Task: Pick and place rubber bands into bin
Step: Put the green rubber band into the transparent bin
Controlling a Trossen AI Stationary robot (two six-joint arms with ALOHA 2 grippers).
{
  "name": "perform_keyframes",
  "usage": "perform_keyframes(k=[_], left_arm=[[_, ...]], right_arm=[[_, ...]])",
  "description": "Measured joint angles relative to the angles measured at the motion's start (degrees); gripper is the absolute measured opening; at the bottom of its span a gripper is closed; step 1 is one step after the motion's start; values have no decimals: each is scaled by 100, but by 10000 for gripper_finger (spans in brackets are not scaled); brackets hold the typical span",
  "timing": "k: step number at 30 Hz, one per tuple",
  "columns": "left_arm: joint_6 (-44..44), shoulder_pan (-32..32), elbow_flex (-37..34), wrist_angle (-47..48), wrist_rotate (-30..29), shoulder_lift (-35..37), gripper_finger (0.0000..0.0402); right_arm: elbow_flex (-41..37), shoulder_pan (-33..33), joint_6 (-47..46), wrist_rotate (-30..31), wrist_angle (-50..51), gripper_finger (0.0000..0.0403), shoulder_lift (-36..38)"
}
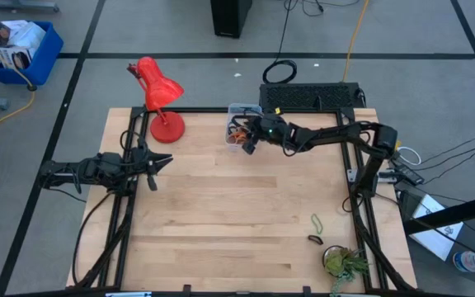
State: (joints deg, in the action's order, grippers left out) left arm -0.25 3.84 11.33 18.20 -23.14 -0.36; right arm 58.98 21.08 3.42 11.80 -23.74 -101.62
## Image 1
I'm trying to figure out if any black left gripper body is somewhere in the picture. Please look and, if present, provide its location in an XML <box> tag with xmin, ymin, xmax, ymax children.
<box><xmin>131</xmin><ymin>143</ymin><xmax>157</xmax><ymax>179</ymax></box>

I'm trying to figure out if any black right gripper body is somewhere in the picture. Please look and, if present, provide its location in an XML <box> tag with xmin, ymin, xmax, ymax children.
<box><xmin>254</xmin><ymin>112</ymin><xmax>294</xmax><ymax>150</ymax></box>

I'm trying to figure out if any orange rubber band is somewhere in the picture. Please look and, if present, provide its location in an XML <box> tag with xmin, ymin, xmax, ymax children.
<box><xmin>228</xmin><ymin>127</ymin><xmax>251</xmax><ymax>145</ymax></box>

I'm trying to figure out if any clear plastic bin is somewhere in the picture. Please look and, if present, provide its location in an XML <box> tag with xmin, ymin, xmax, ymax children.
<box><xmin>225</xmin><ymin>102</ymin><xmax>263</xmax><ymax>153</ymax></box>

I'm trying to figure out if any green rubber band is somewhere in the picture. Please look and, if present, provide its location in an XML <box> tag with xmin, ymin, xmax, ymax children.
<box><xmin>310</xmin><ymin>213</ymin><xmax>324</xmax><ymax>236</ymax></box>

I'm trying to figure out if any black perforated metal box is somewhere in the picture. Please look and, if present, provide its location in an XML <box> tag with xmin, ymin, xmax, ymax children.
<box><xmin>258</xmin><ymin>82</ymin><xmax>366</xmax><ymax>111</ymax></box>

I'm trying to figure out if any red desk lamp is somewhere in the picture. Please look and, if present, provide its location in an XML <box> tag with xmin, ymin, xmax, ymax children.
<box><xmin>126</xmin><ymin>56</ymin><xmax>186</xmax><ymax>144</ymax></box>

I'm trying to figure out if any black computer tower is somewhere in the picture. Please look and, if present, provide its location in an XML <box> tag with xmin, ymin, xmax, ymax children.
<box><xmin>209</xmin><ymin>0</ymin><xmax>253</xmax><ymax>40</ymax></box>

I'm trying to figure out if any blue plastic crate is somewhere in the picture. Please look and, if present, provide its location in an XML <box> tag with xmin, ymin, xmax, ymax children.
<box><xmin>0</xmin><ymin>20</ymin><xmax>64</xmax><ymax>87</ymax></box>

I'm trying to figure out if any black power adapter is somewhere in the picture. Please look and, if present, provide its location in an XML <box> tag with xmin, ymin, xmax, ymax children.
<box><xmin>388</xmin><ymin>158</ymin><xmax>426</xmax><ymax>186</ymax></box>

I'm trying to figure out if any small potted green plant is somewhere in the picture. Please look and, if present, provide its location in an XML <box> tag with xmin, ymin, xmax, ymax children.
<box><xmin>322</xmin><ymin>244</ymin><xmax>370</xmax><ymax>297</ymax></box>

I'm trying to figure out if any white printed cardboard box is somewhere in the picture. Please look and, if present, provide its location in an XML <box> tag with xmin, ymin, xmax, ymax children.
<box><xmin>0</xmin><ymin>46</ymin><xmax>33</xmax><ymax>70</ymax></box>
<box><xmin>0</xmin><ymin>20</ymin><xmax>47</xmax><ymax>50</ymax></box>

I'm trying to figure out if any white printed paper box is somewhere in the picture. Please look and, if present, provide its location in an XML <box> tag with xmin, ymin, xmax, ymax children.
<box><xmin>409</xmin><ymin>195</ymin><xmax>465</xmax><ymax>262</ymax></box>

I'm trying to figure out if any black metal bar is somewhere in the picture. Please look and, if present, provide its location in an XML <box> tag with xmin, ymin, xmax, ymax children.
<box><xmin>402</xmin><ymin>191</ymin><xmax>475</xmax><ymax>235</ymax></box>

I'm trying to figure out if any white and blue bottle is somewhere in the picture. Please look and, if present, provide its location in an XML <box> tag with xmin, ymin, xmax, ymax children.
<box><xmin>452</xmin><ymin>248</ymin><xmax>475</xmax><ymax>273</ymax></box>

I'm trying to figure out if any black power cable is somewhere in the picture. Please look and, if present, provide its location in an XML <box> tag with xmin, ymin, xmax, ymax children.
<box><xmin>261</xmin><ymin>0</ymin><xmax>299</xmax><ymax>85</ymax></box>

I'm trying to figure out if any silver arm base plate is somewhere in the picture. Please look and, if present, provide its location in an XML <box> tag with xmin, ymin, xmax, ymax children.
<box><xmin>346</xmin><ymin>167</ymin><xmax>387</xmax><ymax>185</ymax></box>

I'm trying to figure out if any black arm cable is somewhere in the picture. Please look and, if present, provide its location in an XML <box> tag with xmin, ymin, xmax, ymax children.
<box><xmin>71</xmin><ymin>191</ymin><xmax>113</xmax><ymax>286</ymax></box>

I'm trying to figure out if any yellow hanging cable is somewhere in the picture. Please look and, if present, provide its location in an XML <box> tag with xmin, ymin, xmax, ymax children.
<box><xmin>341</xmin><ymin>0</ymin><xmax>370</xmax><ymax>83</ymax></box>

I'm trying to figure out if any yellow floor cable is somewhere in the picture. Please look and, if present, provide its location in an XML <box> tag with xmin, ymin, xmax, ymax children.
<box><xmin>0</xmin><ymin>32</ymin><xmax>36</xmax><ymax>133</ymax></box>

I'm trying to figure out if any white looped cable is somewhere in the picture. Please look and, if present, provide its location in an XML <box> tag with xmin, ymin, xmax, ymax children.
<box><xmin>397</xmin><ymin>145</ymin><xmax>422</xmax><ymax>167</ymax></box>

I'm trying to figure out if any thin black cable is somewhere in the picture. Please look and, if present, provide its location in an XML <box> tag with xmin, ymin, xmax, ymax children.
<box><xmin>421</xmin><ymin>127</ymin><xmax>475</xmax><ymax>164</ymax></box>
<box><xmin>422</xmin><ymin>139</ymin><xmax>475</xmax><ymax>172</ymax></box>

